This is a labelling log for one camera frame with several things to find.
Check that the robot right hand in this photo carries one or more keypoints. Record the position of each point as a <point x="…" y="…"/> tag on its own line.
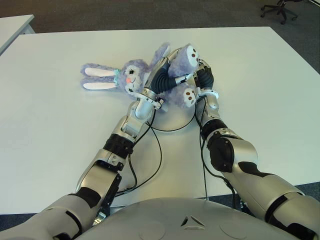
<point x="205" y="77"/>

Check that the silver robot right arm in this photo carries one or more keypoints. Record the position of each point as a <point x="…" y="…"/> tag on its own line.
<point x="247" y="152"/>

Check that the white plate black rim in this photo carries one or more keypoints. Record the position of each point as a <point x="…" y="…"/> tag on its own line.
<point x="175" y="120"/>

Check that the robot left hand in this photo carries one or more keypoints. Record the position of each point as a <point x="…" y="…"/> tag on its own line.
<point x="161" y="80"/>

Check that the white side desk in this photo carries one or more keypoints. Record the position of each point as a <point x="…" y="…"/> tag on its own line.
<point x="12" y="31"/>

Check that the silver robot torso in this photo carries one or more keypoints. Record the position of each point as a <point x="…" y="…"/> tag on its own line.
<point x="175" y="220"/>

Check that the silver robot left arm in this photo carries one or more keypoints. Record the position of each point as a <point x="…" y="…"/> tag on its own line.
<point x="100" y="170"/>

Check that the purple plush rabbit doll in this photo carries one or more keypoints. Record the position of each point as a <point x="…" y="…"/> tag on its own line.
<point x="125" y="77"/>

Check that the black office chair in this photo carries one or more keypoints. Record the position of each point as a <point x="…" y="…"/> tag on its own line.
<point x="280" y="10"/>

